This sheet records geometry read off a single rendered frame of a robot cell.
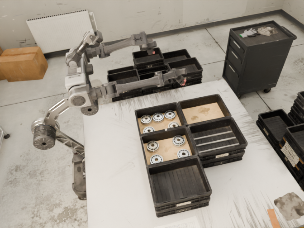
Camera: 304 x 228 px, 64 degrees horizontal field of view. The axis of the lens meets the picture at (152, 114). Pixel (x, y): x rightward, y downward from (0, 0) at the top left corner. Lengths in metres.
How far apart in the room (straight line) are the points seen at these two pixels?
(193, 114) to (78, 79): 1.11
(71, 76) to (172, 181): 1.03
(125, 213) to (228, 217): 0.75
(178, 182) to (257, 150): 0.78
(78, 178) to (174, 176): 1.20
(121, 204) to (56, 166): 1.44
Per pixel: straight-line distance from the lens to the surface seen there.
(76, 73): 1.74
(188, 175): 1.91
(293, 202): 2.12
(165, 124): 2.19
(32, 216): 3.04
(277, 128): 3.10
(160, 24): 4.96
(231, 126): 2.20
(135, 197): 1.99
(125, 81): 3.23
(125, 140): 2.28
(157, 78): 1.70
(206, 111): 2.31
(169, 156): 1.99
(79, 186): 2.70
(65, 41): 4.79
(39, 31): 4.75
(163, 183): 1.87
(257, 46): 3.18
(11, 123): 4.06
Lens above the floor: 2.50
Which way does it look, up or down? 47 degrees down
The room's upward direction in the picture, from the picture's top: 7 degrees counter-clockwise
